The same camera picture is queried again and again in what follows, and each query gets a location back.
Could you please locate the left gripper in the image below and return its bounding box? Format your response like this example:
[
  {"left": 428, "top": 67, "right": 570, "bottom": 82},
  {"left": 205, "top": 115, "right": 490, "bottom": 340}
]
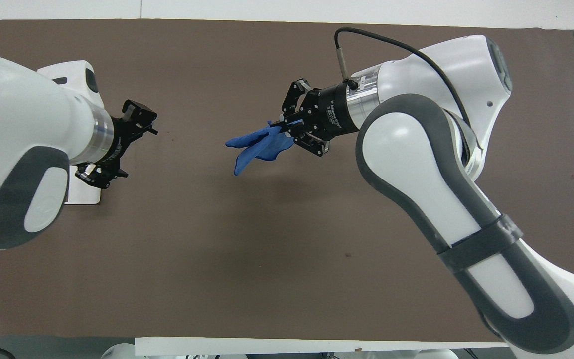
[{"left": 74, "top": 99, "right": 159, "bottom": 190}]

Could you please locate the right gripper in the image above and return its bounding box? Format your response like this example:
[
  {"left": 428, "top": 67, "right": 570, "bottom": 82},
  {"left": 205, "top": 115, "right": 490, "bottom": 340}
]
[{"left": 281, "top": 78, "right": 360, "bottom": 158}]

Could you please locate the blue towel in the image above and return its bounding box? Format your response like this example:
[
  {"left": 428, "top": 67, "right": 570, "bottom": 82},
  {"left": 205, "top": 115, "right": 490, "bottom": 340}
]
[{"left": 225, "top": 121, "right": 295, "bottom": 177}]

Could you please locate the white flat base plate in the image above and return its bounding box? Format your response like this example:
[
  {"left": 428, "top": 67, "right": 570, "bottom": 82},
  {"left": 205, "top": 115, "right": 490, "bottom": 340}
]
[{"left": 64, "top": 164, "right": 102, "bottom": 205}]

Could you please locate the black cable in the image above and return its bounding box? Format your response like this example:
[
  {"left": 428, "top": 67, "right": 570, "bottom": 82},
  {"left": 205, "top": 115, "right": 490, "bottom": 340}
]
[{"left": 334, "top": 27, "right": 473, "bottom": 131}]

